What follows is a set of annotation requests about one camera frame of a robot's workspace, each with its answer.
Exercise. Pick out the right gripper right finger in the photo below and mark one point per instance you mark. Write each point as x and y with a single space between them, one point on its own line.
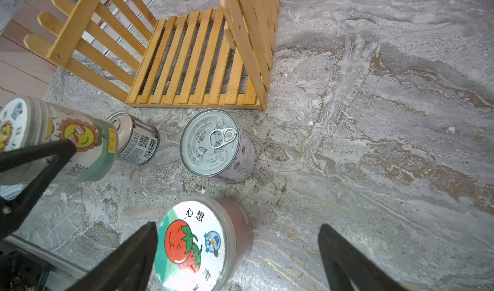
346 267

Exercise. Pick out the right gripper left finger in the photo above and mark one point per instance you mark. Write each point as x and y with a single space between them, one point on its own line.
128 267

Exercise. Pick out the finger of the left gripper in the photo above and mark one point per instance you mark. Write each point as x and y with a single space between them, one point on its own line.
14 212

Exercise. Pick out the tomato lid seed jar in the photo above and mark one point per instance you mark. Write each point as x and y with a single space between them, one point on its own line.
201 243

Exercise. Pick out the sunflower lid seed jar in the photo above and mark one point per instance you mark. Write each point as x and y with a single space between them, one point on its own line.
27 122

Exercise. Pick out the silver tin can barcode label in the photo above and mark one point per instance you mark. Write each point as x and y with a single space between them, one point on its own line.
137 141

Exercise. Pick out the purple label tin can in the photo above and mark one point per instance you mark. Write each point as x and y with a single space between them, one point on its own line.
215 147

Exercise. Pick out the bamboo two-tier shelf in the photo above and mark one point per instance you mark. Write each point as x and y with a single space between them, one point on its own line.
218 57

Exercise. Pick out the aluminium front rail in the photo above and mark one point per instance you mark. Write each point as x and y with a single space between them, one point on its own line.
25 266

